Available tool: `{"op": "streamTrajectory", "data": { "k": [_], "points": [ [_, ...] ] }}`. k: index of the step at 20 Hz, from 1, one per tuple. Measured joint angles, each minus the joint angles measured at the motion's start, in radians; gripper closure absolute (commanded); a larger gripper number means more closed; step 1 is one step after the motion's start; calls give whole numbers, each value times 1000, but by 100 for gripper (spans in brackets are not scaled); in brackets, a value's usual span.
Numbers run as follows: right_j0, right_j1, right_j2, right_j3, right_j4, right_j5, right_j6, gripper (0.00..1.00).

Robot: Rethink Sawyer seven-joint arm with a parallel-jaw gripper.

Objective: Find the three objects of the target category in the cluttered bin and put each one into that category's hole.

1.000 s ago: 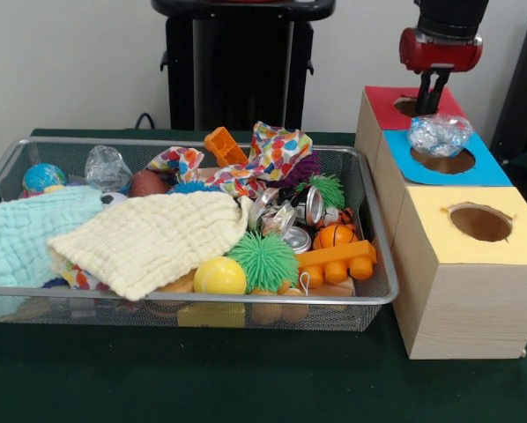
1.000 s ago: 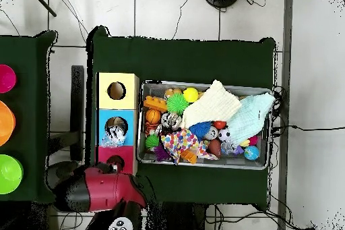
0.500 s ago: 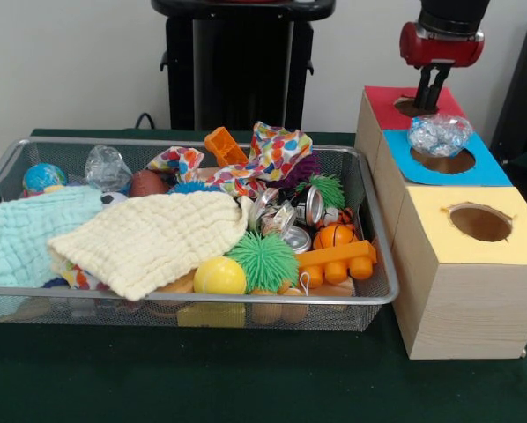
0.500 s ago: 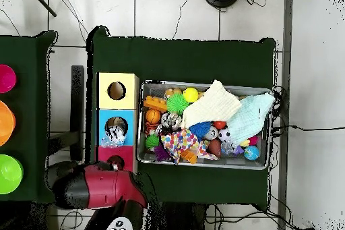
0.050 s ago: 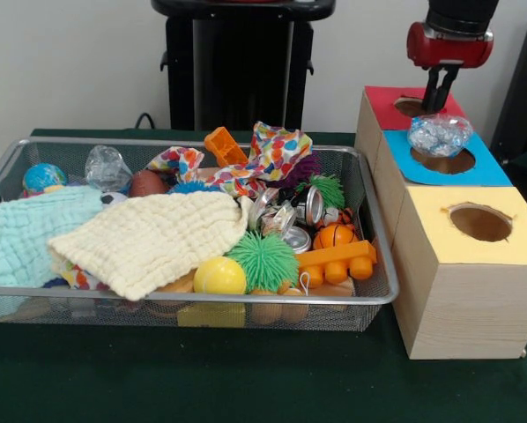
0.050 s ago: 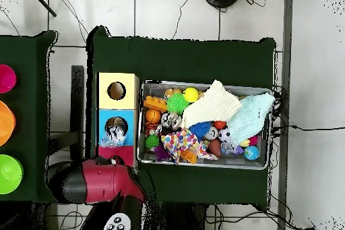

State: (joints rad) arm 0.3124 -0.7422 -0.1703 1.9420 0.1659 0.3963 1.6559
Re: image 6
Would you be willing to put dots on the mint waffle cloth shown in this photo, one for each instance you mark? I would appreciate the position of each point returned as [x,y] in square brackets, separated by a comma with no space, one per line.
[250,119]

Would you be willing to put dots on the colourful dotted cloth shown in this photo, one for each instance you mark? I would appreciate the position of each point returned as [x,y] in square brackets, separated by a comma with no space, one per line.
[179,141]

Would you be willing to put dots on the orange toy basketball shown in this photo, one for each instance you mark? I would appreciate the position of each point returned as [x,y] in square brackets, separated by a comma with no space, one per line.
[153,116]

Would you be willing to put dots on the black flat bar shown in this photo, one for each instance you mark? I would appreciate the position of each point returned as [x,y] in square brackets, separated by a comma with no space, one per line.
[77,106]

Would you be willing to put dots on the long orange toy block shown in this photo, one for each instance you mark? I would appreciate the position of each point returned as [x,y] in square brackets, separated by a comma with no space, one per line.
[155,103]

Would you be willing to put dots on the wooden box with three holes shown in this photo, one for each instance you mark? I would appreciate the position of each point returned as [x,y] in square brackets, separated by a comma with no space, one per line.
[118,103]

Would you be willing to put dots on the pink bowl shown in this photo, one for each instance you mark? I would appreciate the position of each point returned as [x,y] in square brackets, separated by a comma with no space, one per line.
[6,79]

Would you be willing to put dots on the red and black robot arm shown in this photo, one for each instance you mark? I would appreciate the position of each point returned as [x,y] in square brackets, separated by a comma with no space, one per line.
[102,180]

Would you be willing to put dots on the green cloth side table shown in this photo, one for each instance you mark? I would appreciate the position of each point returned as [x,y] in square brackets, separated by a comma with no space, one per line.
[29,106]

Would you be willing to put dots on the large green spiky ball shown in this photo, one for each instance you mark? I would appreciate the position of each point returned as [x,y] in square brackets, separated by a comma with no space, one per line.
[177,103]

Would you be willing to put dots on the black rod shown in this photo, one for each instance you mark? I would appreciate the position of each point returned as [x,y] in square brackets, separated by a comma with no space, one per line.
[43,3]

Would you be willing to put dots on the cream waffle cloth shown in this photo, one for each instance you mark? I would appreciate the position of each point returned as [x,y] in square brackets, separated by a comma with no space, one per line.
[213,106]

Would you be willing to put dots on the dark green table cloth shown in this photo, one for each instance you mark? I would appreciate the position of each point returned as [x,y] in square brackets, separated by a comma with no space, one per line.
[175,60]

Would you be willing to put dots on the orange bowl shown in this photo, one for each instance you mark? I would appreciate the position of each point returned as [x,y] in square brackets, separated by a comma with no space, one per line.
[5,123]

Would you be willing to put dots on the green bowl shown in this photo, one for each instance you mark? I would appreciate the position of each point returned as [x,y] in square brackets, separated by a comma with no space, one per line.
[9,174]

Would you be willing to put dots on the blue globe ball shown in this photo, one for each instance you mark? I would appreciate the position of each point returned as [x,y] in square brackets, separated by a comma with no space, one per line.
[251,152]

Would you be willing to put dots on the bottle with blue label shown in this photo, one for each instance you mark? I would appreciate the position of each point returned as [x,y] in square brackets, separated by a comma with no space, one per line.
[114,136]

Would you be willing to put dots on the silver mesh bin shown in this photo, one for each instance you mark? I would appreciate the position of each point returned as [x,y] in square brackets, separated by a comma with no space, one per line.
[237,163]

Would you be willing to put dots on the yellow ball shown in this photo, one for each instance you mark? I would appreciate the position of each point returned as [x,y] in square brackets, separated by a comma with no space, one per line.
[190,94]

